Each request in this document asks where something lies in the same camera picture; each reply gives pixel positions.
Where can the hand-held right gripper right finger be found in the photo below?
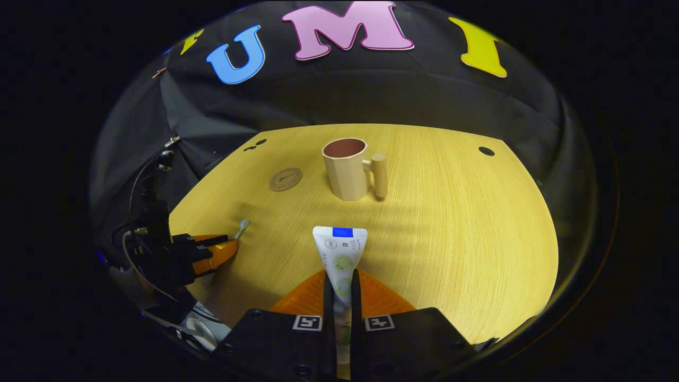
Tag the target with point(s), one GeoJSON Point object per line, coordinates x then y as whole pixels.
{"type": "Point", "coordinates": [356, 339]}

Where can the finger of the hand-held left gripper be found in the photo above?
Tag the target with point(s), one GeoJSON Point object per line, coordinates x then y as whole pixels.
{"type": "Point", "coordinates": [220, 254]}
{"type": "Point", "coordinates": [209, 237]}

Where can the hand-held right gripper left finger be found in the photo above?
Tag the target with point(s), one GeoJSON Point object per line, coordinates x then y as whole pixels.
{"type": "Point", "coordinates": [329, 339]}

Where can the pale green toothbrush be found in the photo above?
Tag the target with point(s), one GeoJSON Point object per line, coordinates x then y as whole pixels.
{"type": "Point", "coordinates": [243, 227]}

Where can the white toothpaste tube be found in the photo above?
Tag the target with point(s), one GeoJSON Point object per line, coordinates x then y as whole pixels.
{"type": "Point", "coordinates": [340, 254]}

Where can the round brown coaster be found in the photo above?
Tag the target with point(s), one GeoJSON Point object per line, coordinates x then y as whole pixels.
{"type": "Point", "coordinates": [285, 179]}

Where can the beige cup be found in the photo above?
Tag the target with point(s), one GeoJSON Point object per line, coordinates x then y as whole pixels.
{"type": "Point", "coordinates": [347, 175]}

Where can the wooden desktop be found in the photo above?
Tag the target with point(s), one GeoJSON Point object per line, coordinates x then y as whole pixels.
{"type": "Point", "coordinates": [451, 239]}

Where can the pale grey object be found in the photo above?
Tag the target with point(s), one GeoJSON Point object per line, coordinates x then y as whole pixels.
{"type": "Point", "coordinates": [207, 331]}

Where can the small white clip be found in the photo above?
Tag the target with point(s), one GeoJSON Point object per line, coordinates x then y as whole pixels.
{"type": "Point", "coordinates": [172, 141]}

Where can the black backdrop cloth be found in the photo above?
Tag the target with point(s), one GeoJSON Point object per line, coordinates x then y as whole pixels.
{"type": "Point", "coordinates": [371, 90]}

